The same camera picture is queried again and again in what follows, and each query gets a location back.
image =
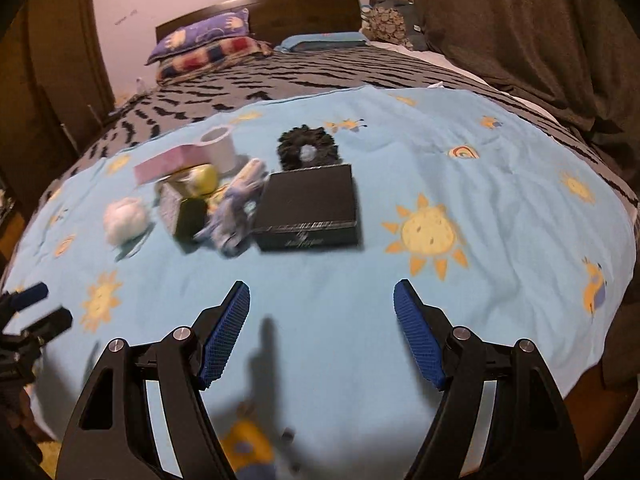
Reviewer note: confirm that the light blue pillow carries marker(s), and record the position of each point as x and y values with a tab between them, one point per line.
320	41

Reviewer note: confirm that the brown patterned cushion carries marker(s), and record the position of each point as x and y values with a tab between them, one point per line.
387	20

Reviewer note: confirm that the dark wooden headboard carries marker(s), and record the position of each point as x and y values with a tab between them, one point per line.
300	10

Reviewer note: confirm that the white bed sheet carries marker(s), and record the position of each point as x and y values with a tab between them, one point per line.
430	55

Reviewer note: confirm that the yellow ball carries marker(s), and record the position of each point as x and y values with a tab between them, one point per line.
205	177

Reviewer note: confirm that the white cotton ball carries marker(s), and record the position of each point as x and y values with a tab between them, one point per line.
125	220

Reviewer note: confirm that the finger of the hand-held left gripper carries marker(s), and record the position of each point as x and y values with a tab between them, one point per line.
30	294
50	322

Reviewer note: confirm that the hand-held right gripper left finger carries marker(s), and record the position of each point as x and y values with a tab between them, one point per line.
227	330

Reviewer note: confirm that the dark brown blanket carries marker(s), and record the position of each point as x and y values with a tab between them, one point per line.
525	20

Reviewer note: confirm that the pink box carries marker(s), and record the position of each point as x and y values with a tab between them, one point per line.
165	165

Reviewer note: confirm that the red blue checked pillow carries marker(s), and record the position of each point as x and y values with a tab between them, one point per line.
210	57

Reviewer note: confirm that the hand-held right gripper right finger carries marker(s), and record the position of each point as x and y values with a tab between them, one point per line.
417	330

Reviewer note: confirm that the black scrunchie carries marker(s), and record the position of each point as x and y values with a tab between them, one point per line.
287	147

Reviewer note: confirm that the white tape roll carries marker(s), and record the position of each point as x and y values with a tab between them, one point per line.
222	152

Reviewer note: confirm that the crumpled blue white wrapper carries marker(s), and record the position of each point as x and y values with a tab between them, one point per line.
235	210

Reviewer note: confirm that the purple printed pillow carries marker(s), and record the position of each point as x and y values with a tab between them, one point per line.
200	35

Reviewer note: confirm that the small grey patterned box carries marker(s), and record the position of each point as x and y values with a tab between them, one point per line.
170	205

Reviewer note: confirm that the grey black striped blanket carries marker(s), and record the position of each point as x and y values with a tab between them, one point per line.
300	75

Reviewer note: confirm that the black flat box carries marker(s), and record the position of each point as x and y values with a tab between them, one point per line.
305	200

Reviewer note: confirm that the light blue printed blanket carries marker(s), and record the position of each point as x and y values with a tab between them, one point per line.
350	260

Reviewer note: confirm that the brown wooden wardrobe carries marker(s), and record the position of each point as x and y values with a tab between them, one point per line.
50	60

